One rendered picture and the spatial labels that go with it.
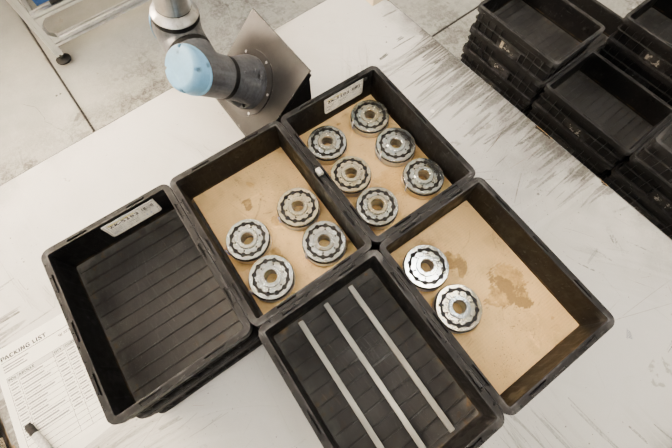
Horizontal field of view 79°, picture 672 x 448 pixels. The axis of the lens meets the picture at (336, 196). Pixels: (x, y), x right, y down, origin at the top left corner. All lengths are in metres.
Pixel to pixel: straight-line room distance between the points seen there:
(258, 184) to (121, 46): 1.84
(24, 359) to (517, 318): 1.18
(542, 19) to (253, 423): 1.84
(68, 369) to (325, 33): 1.24
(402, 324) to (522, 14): 1.50
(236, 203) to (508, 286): 0.68
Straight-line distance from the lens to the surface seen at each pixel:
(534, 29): 2.02
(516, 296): 1.03
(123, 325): 1.06
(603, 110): 2.02
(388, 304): 0.95
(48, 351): 1.28
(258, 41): 1.23
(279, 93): 1.15
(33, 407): 1.29
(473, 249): 1.03
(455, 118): 1.35
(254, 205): 1.03
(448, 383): 0.96
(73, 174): 1.43
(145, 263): 1.07
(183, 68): 1.08
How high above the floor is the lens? 1.77
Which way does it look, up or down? 66 degrees down
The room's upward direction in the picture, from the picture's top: 1 degrees counter-clockwise
